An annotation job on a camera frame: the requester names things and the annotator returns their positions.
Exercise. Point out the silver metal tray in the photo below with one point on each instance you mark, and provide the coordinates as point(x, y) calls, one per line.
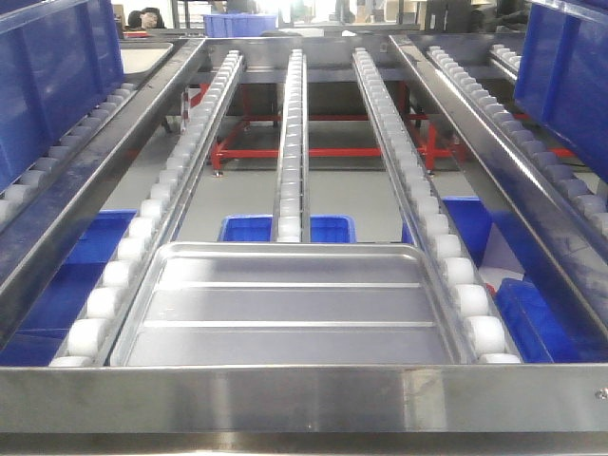
point(245, 304)

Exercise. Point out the steel shelf front bar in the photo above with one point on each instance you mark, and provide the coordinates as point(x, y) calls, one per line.
point(478, 398)

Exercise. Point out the silver tray far left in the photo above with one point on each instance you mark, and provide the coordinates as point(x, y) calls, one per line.
point(139, 58)

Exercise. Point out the middle white roller track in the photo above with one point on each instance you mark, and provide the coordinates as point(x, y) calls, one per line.
point(291, 216)

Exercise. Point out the white roller track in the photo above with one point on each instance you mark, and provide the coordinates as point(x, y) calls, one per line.
point(466, 309)
point(91, 336)
point(291, 216)

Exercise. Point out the blue bin below middle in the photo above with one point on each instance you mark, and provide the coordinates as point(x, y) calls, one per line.
point(257, 228)

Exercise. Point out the blue bin below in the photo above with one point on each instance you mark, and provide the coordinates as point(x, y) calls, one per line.
point(544, 331)
point(47, 323)
point(257, 228)

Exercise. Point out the right white roller track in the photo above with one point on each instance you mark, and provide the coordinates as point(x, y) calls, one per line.
point(466, 309)

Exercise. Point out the far right roller track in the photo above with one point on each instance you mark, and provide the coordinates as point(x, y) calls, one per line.
point(592, 206)

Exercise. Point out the blue crate in background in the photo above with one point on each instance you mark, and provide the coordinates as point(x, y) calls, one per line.
point(237, 25)

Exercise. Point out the left white roller track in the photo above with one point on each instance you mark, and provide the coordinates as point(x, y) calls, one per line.
point(91, 336)

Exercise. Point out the blue bin below right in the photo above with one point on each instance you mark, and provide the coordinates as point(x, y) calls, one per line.
point(544, 331)

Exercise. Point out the person in background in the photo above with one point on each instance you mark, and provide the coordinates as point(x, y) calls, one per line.
point(147, 18)

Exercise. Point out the blue bin below left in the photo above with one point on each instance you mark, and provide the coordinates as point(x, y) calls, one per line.
point(47, 323)

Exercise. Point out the large blue bin right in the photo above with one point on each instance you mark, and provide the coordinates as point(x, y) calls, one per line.
point(562, 79)

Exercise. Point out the large blue bin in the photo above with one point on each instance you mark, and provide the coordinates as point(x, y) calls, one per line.
point(59, 59)
point(562, 79)

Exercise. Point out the far left roller track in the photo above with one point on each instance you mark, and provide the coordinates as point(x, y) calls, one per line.
point(16, 196)

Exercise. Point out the large blue bin left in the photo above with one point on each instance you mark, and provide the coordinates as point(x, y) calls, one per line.
point(59, 59)

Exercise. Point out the red metal floor frame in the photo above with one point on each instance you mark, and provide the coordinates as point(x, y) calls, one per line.
point(429, 144)

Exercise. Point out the right steel divider rail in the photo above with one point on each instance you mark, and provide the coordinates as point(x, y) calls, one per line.
point(563, 251)

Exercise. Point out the steel divider rail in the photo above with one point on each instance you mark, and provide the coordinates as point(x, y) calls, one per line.
point(37, 241)
point(563, 251)

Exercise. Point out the left steel divider rail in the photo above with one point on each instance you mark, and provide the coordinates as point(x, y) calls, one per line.
point(37, 241)

